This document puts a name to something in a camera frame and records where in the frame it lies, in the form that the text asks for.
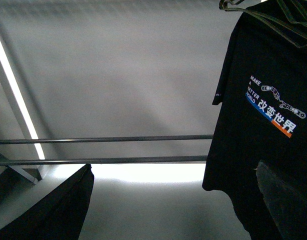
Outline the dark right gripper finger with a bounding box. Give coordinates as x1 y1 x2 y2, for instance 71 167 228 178
256 161 307 240

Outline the black t-shirt being hung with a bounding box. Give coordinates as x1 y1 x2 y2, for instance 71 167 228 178
0 164 95 240

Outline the black printed t-shirt hanging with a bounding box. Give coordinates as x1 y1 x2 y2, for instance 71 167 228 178
202 13 307 240

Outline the grey metal drying rack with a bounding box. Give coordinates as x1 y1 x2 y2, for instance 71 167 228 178
0 134 213 184

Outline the metal wire hanger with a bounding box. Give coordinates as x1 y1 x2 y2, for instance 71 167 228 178
219 0 307 49

